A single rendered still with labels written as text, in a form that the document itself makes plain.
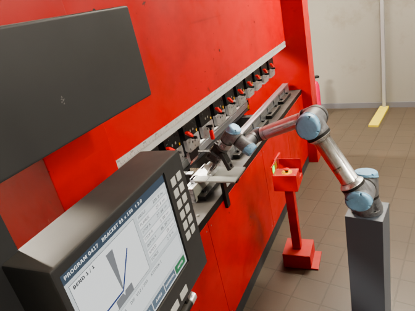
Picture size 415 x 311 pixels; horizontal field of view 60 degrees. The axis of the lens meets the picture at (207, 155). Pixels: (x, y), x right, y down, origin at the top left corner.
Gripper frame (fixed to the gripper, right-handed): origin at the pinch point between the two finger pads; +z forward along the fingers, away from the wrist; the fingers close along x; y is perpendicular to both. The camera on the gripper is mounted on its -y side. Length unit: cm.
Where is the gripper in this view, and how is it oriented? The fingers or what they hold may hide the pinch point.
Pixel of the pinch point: (211, 171)
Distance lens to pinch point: 215.7
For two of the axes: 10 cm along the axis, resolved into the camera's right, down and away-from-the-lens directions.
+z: -4.0, 6.7, 6.2
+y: -7.9, -6.0, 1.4
